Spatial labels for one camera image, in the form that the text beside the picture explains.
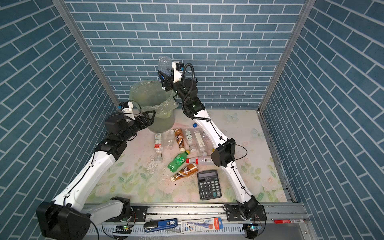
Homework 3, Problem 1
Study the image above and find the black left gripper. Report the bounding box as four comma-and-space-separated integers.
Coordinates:
118, 109, 155, 144

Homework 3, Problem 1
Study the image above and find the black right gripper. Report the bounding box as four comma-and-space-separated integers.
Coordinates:
160, 69, 190, 107

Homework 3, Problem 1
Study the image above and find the clear bottle blue Pocari label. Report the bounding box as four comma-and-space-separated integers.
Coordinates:
158, 56, 172, 81

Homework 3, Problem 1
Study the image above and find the clear bottle red white label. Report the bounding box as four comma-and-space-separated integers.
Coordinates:
154, 133, 163, 152

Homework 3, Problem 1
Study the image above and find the brown tea bottle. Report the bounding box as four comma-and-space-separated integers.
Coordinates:
171, 164, 199, 182

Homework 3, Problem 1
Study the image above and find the clear bottle red cap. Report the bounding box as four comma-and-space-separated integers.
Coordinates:
186, 156, 215, 166

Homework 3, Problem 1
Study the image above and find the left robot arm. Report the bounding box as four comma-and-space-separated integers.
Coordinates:
36, 111, 156, 240

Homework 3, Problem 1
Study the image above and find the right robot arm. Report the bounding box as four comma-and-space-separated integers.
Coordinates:
158, 71, 261, 220

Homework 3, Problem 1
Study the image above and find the green plastic bin liner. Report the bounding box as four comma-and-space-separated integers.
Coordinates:
129, 80, 178, 119

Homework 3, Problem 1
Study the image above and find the grey mesh waste bin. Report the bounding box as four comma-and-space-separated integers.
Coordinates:
129, 79, 178, 134

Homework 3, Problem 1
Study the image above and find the clear ribbed bottle white cap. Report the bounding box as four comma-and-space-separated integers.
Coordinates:
166, 129, 175, 150

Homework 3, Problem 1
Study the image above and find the brown Nescafe coffee bottle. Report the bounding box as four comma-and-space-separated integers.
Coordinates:
175, 128, 185, 152

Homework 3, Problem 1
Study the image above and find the green Sprite bottle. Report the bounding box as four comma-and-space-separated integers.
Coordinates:
168, 150, 190, 173

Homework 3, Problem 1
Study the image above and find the clear bottle white barcode label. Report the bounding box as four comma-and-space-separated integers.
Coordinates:
194, 130, 207, 156

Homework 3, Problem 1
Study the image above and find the black desk calculator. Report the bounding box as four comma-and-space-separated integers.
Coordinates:
197, 170, 222, 201

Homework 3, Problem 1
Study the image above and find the blue black stapler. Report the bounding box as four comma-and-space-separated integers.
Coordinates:
144, 219, 178, 233

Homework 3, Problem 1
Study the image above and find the white red pen package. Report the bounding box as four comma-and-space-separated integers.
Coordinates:
181, 218, 224, 234

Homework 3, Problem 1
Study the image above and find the red marker pen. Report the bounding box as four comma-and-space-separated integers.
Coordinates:
274, 219, 305, 224

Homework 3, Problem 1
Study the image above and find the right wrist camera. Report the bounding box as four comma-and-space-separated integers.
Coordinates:
172, 61, 185, 83

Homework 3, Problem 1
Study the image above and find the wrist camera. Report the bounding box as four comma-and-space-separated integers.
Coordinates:
118, 102, 134, 114
172, 61, 185, 83

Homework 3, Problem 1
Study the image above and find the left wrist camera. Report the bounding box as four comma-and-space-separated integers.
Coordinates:
118, 102, 134, 114

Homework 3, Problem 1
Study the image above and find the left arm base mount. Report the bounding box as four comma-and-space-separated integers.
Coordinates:
106, 197, 148, 223

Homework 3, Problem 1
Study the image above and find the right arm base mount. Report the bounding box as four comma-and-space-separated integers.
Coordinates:
223, 196, 267, 222

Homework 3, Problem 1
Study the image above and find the aluminium rail frame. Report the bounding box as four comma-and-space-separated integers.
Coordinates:
75, 200, 317, 240

